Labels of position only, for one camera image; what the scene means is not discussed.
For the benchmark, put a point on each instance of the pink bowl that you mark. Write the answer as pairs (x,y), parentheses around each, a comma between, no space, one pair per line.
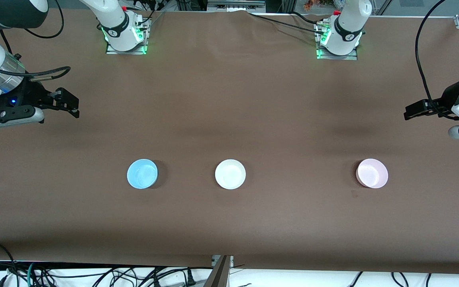
(372,173)

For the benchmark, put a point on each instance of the colourful background objects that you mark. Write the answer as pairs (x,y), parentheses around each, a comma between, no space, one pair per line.
(313,4)

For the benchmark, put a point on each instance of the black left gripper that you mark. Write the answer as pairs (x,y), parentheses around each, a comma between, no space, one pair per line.
(446,98)

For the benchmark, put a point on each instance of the white bowl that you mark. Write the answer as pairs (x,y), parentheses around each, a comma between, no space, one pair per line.
(230,174)

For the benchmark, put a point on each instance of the aluminium frame post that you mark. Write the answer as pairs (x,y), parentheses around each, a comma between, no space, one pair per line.
(221,275)

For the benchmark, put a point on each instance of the light blue bowl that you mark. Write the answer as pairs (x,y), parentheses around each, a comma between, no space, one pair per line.
(142,174)

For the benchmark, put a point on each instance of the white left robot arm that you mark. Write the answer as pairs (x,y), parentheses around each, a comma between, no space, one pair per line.
(349,24)

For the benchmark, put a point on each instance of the silver background rail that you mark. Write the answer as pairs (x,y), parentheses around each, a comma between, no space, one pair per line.
(235,4)

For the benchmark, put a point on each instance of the black power plug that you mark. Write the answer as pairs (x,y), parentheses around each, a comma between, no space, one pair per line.
(190,277)

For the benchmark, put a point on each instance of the brown table cover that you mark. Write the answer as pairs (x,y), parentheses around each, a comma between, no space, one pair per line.
(229,99)

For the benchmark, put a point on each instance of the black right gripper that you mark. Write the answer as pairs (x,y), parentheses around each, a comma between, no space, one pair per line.
(31,94)

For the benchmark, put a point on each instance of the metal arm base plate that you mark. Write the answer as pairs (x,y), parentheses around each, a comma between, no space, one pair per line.
(323,55)
(112,50)

